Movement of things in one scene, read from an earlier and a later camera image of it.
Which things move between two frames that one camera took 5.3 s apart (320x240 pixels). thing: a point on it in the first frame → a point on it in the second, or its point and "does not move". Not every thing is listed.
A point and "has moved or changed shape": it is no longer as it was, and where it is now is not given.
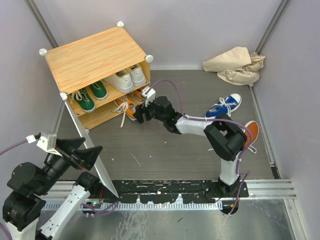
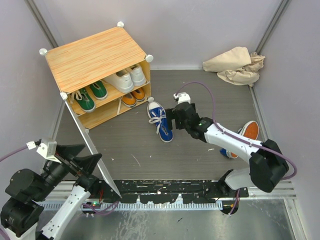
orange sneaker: [124, 105] has moved or changed shape
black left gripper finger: [75, 143] → [70, 151]
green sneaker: [82, 98] does not move
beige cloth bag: [237, 65] does not move
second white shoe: [137, 76] does not move
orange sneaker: [137, 93] does not move
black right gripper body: [155, 114] → [180, 124]
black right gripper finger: [139, 109] → [169, 116]
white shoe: [121, 81] does not move
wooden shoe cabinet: [102, 76] does not move
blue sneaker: [252, 129] does not move
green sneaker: [99, 90] does not move
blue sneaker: [225, 105] → [158, 115]
